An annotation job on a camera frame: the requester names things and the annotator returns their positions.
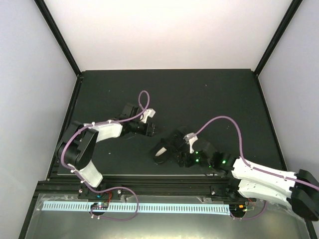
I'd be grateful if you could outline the left black frame post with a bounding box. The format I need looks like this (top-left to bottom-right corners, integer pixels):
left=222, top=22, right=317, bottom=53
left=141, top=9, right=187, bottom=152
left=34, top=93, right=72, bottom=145
left=34, top=0, right=81, bottom=77

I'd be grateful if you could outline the controller circuit board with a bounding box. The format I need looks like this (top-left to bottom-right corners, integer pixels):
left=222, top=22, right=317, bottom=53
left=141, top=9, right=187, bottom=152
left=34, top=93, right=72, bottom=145
left=229, top=204, right=255, bottom=213
left=90, top=202, right=109, bottom=210

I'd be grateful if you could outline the left controller circuit board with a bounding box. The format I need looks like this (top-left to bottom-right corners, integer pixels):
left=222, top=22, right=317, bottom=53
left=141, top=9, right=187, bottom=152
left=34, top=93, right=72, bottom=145
left=90, top=202, right=109, bottom=210

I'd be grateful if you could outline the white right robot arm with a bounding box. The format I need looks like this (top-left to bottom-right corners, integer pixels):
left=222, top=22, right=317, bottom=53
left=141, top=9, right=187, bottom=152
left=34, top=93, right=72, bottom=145
left=175, top=138, right=319, bottom=221

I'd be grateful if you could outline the black canvas sneaker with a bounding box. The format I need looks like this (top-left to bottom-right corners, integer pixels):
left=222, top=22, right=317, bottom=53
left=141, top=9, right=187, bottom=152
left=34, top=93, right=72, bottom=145
left=150, top=125, right=190, bottom=167

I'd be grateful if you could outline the light blue slotted cable duct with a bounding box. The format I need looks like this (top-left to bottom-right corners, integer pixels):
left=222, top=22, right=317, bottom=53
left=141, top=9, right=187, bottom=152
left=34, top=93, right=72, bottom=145
left=41, top=201, right=230, bottom=216

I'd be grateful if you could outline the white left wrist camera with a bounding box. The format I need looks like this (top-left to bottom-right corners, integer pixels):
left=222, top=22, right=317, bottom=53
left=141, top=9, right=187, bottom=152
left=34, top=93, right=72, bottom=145
left=140, top=108, right=156, bottom=123

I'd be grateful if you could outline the right controller circuit board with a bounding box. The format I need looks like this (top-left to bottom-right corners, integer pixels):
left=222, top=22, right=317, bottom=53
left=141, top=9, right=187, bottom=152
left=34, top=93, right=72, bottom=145
left=229, top=204, right=255, bottom=213

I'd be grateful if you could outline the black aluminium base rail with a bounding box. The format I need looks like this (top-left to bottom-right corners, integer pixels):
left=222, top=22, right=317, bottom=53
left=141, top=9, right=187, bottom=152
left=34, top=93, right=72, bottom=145
left=34, top=174, right=245, bottom=202

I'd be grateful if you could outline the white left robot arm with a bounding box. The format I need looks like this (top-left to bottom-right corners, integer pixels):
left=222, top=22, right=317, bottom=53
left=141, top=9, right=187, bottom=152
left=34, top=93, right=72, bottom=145
left=54, top=104, right=156, bottom=199

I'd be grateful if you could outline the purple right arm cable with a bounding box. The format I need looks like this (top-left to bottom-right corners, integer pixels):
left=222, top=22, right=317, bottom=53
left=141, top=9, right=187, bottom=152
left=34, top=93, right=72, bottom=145
left=190, top=115, right=319, bottom=222

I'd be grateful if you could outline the right black frame post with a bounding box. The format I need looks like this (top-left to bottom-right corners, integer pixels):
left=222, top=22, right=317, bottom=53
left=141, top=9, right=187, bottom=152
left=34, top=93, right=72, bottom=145
left=254, top=0, right=303, bottom=77

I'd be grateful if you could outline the black frame post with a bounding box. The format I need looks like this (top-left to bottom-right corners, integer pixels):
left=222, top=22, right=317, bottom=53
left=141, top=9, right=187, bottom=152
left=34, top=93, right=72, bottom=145
left=254, top=0, right=303, bottom=77
left=34, top=0, right=81, bottom=77

